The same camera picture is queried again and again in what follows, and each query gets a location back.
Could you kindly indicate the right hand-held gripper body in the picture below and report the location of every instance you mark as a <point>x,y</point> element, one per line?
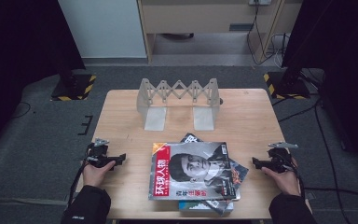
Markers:
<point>278,160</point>

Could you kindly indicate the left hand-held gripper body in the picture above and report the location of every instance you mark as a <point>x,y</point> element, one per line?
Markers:
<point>98,155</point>

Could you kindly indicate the grey metal expandable book rack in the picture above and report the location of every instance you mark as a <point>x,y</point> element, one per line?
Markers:
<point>155,118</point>

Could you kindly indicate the red and grey portrait magazine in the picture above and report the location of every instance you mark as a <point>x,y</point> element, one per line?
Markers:
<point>195,171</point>

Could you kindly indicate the person's left hand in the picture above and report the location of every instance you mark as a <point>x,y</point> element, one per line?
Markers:
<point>93,175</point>

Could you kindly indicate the person's right hand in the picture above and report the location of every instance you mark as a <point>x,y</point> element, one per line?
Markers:
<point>287,182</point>

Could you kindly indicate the black stand with striped base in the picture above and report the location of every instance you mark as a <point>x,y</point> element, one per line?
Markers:
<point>74,87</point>
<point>287,85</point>

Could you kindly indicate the white partition panel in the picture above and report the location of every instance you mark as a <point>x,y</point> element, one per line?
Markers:
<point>102,28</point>

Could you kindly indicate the black curtain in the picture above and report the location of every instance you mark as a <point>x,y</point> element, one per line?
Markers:
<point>345,46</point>
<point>18,46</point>

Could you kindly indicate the light wooden desk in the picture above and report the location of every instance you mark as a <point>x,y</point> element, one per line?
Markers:
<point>199,18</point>

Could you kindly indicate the white power strip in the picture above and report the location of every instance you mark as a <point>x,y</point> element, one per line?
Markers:
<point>259,2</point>

